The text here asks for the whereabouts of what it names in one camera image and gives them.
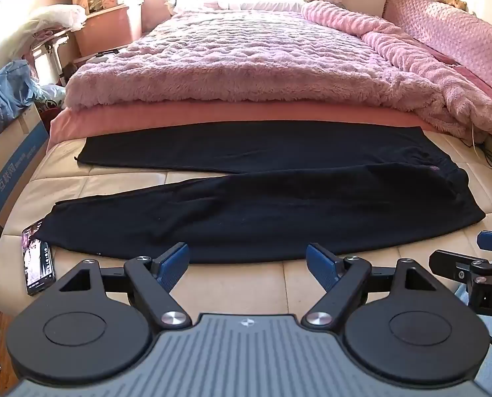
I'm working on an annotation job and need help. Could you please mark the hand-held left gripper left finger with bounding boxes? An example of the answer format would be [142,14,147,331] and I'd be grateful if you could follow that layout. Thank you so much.
[58,243,193,328]

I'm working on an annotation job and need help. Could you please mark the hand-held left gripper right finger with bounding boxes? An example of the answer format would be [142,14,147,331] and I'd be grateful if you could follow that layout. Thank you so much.
[302,243,437,328]

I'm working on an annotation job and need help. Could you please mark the black pants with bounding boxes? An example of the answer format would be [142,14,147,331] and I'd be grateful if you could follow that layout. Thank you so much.
[43,121,486,264]

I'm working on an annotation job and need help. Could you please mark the cream leather bed bench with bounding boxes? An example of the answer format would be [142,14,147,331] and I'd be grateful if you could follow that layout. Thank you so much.
[0,126,492,319]

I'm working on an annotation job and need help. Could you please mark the black smartphone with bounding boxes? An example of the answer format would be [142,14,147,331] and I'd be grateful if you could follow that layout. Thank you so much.
[21,219,57,297]

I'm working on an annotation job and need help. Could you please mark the pink bed sheet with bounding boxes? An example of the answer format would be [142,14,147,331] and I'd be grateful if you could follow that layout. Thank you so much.
[48,105,434,154]

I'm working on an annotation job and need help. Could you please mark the printed cardboard box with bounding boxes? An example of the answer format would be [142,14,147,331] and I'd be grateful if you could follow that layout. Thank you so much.
[0,100,50,233]

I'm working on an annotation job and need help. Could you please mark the pink fluffy blanket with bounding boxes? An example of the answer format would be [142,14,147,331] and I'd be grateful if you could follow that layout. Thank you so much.
[64,0,492,146]

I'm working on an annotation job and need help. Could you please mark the pink quilted headboard cover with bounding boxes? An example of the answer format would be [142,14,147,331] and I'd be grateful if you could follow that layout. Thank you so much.
[382,0,492,108]

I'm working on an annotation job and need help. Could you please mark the blue translucent bag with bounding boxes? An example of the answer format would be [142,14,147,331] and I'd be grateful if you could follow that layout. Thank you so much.
[139,0,177,34]

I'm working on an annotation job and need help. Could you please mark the white fluffy cloth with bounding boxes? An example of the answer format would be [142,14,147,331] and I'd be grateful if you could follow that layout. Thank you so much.
[6,5,88,57]

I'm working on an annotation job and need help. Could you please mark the white cable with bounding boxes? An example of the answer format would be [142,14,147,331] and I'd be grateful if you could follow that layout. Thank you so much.
[468,125,492,171]

